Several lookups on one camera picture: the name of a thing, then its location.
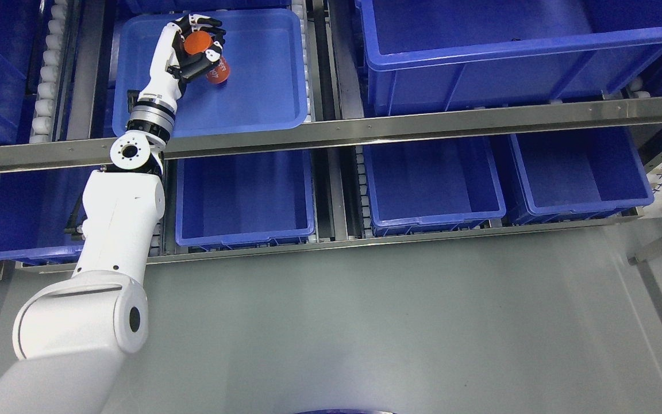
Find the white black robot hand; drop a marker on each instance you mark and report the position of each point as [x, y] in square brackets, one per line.
[166, 85]

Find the orange cylindrical capacitor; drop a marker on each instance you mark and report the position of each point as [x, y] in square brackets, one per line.
[205, 57]

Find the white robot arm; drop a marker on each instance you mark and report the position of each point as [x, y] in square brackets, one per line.
[72, 338]

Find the shallow blue tray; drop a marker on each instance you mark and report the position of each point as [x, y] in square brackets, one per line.
[265, 89]

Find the white roller track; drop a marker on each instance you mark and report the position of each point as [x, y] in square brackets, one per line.
[43, 122]

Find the blue bin lower middle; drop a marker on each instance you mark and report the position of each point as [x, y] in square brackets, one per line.
[248, 200]

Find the blue bin lower left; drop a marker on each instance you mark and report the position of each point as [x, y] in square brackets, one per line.
[35, 208]

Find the large blue bin upper right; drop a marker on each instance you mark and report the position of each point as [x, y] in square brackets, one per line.
[436, 56]

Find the blue bin lower centre right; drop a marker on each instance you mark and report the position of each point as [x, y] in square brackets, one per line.
[432, 185]

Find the blue bin lower far right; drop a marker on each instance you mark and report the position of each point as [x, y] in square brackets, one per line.
[570, 175]

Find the steel shelf rail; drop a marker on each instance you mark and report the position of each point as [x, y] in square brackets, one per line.
[363, 131]

